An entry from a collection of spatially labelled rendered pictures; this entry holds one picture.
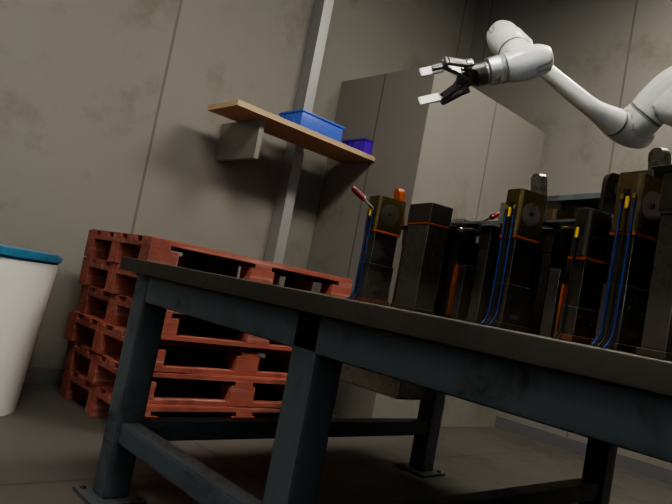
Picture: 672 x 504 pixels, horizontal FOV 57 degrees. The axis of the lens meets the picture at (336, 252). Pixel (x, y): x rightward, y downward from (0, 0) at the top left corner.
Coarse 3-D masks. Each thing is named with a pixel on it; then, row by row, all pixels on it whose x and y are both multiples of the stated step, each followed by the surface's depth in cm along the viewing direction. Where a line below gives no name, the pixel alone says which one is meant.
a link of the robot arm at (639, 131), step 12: (624, 108) 220; (636, 108) 215; (636, 120) 215; (648, 120) 213; (624, 132) 216; (636, 132) 216; (648, 132) 217; (624, 144) 221; (636, 144) 221; (648, 144) 223
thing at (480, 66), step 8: (480, 64) 193; (464, 72) 192; (472, 72) 192; (480, 72) 192; (488, 72) 192; (456, 80) 197; (464, 80) 195; (472, 80) 196; (480, 80) 193; (488, 80) 194
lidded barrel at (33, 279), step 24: (0, 264) 231; (24, 264) 237; (48, 264) 248; (0, 288) 232; (24, 288) 239; (48, 288) 254; (0, 312) 233; (24, 312) 241; (0, 336) 235; (24, 336) 244; (0, 360) 236; (24, 360) 248; (0, 384) 238; (0, 408) 241
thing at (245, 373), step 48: (96, 240) 295; (144, 240) 251; (96, 288) 288; (336, 288) 312; (96, 336) 272; (192, 336) 264; (240, 336) 284; (96, 384) 268; (192, 384) 300; (240, 384) 279
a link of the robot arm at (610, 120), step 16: (496, 32) 203; (512, 32) 199; (496, 48) 202; (544, 80) 213; (560, 80) 210; (576, 96) 209; (592, 96) 210; (592, 112) 211; (608, 112) 211; (624, 112) 215; (608, 128) 215
